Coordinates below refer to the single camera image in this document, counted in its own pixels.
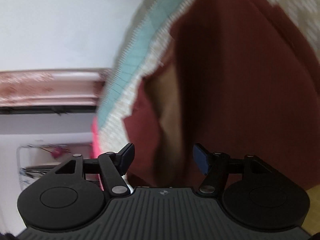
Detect maroon long sleeve sweater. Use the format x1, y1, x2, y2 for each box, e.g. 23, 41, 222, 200
124, 0, 319, 189

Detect patterned bed sheet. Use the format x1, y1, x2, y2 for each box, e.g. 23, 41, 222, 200
96, 0, 320, 201

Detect pink lace curtain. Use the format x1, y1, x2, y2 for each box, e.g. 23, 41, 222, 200
1, 69, 112, 107

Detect dark window frame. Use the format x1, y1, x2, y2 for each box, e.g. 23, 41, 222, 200
1, 105, 97, 115

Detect pink mattress cover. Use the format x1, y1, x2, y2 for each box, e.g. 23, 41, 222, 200
91, 115, 106, 192

